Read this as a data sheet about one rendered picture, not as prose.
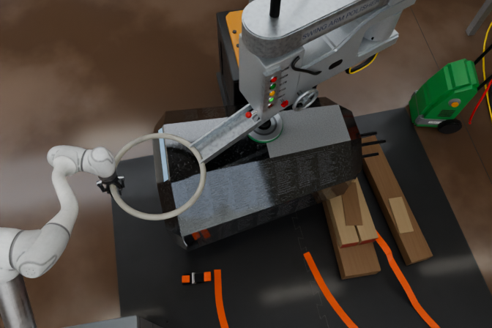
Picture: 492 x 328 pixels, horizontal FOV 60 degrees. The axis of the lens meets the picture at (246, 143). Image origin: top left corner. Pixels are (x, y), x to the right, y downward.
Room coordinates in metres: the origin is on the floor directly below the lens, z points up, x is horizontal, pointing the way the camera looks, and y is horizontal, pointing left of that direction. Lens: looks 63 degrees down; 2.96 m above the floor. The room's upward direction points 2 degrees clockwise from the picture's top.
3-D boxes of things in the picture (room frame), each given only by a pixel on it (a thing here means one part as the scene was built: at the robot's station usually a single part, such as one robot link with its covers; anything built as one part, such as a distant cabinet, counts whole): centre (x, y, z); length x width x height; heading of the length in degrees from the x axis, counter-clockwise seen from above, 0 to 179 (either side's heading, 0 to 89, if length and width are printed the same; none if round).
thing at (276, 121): (1.21, -0.10, 0.87); 0.21 x 0.21 x 0.01
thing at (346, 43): (1.41, -0.43, 1.33); 0.74 x 0.23 x 0.49; 123
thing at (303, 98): (1.17, -0.26, 1.23); 0.15 x 0.10 x 0.15; 123
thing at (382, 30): (1.57, -0.65, 1.37); 0.19 x 0.19 x 0.20
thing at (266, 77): (1.07, -0.10, 1.40); 0.08 x 0.03 x 0.28; 123
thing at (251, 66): (1.25, -0.16, 1.35); 0.36 x 0.22 x 0.45; 123
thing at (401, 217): (0.94, -1.08, 0.13); 0.25 x 0.10 x 0.01; 11
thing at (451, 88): (1.84, -1.50, 0.43); 0.35 x 0.35 x 0.87; 89
